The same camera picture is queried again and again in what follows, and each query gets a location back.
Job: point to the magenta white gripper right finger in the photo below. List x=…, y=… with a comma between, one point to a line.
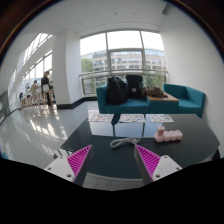
x=153, y=167

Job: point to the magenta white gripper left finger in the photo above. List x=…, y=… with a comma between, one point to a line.
x=74, y=167

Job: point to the pink charger plug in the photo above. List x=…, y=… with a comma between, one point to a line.
x=160, y=130

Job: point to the pink power strip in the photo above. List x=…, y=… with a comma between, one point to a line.
x=167, y=136

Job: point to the right placemat paper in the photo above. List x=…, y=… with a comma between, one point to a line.
x=161, y=118

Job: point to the placemat paper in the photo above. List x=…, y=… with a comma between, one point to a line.
x=132, y=118
x=161, y=118
x=94, y=117

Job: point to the middle placemat paper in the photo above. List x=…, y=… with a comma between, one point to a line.
x=132, y=118

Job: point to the left placemat paper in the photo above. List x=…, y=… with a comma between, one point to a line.
x=94, y=117

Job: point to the wooden side table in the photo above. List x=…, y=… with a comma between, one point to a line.
x=167, y=105

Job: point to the teal sofa left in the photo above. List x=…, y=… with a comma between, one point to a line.
x=131, y=106

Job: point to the brown bag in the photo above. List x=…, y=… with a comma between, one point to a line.
x=155, y=92

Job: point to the teal armchair right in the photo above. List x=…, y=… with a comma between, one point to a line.
x=191, y=101

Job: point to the black backpack left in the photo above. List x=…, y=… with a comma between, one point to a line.
x=116, y=91

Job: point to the black backpack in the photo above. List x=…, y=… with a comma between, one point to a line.
x=116, y=91
x=134, y=86

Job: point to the black backpack right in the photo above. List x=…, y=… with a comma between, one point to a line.
x=134, y=86

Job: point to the seated person light clothes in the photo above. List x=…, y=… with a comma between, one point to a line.
x=33, y=91

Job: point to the standing person dark clothes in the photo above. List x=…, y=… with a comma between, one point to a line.
x=45, y=86

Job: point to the large window frame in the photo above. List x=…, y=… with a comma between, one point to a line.
x=122, y=49

